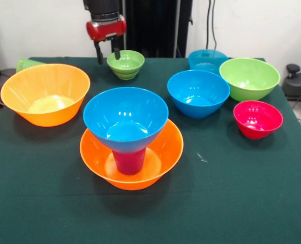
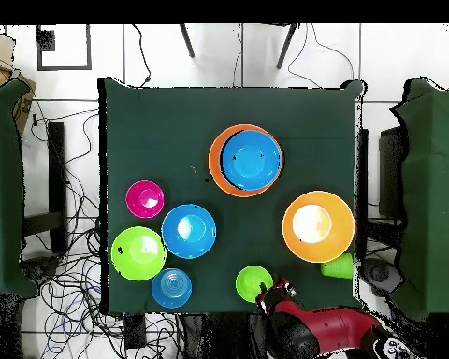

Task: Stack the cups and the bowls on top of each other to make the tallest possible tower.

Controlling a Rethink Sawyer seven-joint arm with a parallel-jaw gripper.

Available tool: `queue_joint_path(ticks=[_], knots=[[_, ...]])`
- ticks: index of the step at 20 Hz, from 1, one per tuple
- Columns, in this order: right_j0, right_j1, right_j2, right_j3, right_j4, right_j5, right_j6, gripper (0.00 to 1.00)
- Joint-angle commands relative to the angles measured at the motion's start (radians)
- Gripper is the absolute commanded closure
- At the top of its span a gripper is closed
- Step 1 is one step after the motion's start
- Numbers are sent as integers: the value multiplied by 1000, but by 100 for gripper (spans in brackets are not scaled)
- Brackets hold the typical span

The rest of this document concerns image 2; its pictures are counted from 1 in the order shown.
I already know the small green plastic bowl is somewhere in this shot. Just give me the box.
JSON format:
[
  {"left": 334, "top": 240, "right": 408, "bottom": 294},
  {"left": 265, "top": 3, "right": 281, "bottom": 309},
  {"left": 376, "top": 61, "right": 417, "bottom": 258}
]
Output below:
[{"left": 235, "top": 265, "right": 274, "bottom": 304}]

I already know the green plastic cup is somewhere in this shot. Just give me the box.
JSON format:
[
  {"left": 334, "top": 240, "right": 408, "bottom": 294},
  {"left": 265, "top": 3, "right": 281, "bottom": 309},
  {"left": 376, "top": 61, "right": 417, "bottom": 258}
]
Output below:
[{"left": 320, "top": 252, "right": 355, "bottom": 280}]

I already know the blue plastic bowl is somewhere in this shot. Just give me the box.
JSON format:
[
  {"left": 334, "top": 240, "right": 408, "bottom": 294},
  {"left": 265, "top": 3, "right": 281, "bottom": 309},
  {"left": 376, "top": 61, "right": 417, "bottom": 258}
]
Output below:
[
  {"left": 161, "top": 204, "right": 217, "bottom": 260},
  {"left": 219, "top": 129, "right": 283, "bottom": 192}
]

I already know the large orange plastic bowl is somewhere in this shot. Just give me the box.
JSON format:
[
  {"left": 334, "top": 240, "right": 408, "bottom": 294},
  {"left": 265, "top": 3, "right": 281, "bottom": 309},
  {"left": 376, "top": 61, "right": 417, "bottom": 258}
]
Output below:
[
  {"left": 282, "top": 190, "right": 355, "bottom": 264},
  {"left": 208, "top": 123, "right": 283, "bottom": 198}
]

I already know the small translucent blue bowl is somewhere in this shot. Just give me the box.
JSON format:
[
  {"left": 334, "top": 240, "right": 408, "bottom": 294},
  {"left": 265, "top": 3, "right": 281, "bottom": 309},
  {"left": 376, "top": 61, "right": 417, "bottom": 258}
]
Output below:
[{"left": 151, "top": 267, "right": 193, "bottom": 309}]

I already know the large green plastic bowl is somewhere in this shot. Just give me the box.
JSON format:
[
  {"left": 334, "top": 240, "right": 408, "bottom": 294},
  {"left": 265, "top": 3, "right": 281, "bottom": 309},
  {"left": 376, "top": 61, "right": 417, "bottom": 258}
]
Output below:
[{"left": 110, "top": 225, "right": 167, "bottom": 281}]

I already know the black power strip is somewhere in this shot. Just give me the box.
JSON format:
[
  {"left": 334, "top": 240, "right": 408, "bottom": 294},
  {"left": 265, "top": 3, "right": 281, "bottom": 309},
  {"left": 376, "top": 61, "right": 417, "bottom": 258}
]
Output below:
[{"left": 123, "top": 314, "right": 148, "bottom": 351}]

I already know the small pink plastic bowl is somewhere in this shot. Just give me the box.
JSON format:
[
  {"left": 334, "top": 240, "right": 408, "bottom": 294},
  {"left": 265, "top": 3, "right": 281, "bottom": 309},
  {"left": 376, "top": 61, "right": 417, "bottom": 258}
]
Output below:
[{"left": 125, "top": 179, "right": 166, "bottom": 219}]

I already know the black box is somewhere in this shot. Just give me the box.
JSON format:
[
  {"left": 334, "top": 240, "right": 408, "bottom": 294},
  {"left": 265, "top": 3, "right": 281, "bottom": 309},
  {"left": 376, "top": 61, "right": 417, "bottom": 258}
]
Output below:
[{"left": 377, "top": 125, "right": 410, "bottom": 219}]

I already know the dark green table cloth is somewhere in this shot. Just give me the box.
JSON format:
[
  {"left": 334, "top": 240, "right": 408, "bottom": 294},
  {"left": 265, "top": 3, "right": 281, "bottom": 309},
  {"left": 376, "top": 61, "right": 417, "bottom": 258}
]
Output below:
[{"left": 97, "top": 77, "right": 368, "bottom": 315}]

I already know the green cloth covered table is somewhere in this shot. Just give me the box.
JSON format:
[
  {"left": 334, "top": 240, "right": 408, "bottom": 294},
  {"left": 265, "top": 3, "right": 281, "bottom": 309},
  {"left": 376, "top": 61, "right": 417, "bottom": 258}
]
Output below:
[
  {"left": 390, "top": 77, "right": 449, "bottom": 319},
  {"left": 0, "top": 79, "right": 38, "bottom": 300}
]

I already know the black stand base with knob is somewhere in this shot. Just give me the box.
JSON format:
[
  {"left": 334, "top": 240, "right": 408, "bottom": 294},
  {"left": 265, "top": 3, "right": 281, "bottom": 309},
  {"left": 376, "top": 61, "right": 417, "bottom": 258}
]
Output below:
[{"left": 21, "top": 256, "right": 62, "bottom": 286}]

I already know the black floor stand bar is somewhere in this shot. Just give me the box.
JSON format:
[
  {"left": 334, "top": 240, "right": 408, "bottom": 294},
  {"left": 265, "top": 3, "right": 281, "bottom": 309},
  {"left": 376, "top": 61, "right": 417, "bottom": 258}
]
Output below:
[{"left": 22, "top": 121, "right": 69, "bottom": 255}]

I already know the black tripod leg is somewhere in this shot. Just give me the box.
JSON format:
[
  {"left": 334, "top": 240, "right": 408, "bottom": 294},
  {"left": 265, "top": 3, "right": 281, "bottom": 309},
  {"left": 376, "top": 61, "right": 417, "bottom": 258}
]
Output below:
[
  {"left": 275, "top": 23, "right": 299, "bottom": 71},
  {"left": 178, "top": 23, "right": 196, "bottom": 60}
]

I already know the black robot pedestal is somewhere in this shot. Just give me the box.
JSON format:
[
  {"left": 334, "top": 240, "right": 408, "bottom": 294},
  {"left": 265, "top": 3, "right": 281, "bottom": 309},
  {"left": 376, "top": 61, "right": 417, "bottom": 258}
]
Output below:
[{"left": 181, "top": 313, "right": 267, "bottom": 359}]

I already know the thin black floor cable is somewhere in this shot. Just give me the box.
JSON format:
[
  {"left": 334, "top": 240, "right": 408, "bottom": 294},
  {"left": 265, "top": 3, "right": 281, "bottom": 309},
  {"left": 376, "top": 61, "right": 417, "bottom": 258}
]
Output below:
[{"left": 131, "top": 23, "right": 153, "bottom": 86}]

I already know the black square frame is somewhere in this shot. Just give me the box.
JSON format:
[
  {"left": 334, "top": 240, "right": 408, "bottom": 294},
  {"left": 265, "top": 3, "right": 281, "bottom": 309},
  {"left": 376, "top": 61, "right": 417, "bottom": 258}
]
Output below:
[{"left": 36, "top": 23, "right": 93, "bottom": 72}]

